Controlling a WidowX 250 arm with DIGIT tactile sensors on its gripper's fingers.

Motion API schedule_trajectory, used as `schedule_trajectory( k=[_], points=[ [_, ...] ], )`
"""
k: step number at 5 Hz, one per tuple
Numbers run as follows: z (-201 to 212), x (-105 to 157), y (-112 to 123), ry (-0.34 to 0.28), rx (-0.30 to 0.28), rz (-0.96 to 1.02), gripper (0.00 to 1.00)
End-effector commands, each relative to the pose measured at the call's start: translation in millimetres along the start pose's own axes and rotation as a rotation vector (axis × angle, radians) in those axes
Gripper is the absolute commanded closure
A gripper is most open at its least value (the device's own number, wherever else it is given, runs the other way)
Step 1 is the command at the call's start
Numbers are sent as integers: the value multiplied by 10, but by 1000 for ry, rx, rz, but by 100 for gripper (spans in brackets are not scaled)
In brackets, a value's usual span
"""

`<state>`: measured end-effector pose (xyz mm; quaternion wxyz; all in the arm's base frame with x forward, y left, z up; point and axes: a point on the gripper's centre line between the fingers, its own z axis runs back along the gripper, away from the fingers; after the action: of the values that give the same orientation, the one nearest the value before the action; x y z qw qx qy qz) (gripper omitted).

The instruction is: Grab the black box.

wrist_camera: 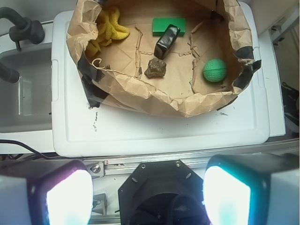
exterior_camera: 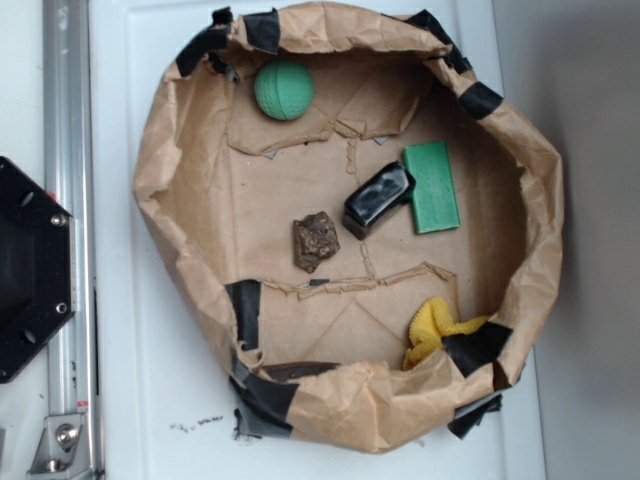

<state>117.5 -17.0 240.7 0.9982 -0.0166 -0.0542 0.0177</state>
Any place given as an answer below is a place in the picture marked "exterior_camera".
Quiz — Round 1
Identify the aluminium extrusion rail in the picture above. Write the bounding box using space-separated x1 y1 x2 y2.
43 1 105 479

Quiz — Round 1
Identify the shiny black box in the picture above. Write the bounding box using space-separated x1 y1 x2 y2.
342 161 416 240

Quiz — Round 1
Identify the aluminium corner bracket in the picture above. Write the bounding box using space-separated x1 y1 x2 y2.
26 413 89 479

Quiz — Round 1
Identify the brown paper bag bin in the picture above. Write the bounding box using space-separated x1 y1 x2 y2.
133 2 564 453

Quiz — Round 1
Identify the black hexagonal robot base plate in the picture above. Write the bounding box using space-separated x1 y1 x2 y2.
0 157 74 384

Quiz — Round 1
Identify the green rectangular block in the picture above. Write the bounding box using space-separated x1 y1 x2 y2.
403 141 461 234

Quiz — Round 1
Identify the yellow microfiber cloth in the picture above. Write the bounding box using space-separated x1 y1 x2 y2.
402 296 489 371

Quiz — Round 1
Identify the brown rock chunk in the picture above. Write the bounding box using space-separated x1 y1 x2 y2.
293 211 341 274

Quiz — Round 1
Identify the green dimpled foam ball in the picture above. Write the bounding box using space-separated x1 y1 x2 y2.
254 60 314 121

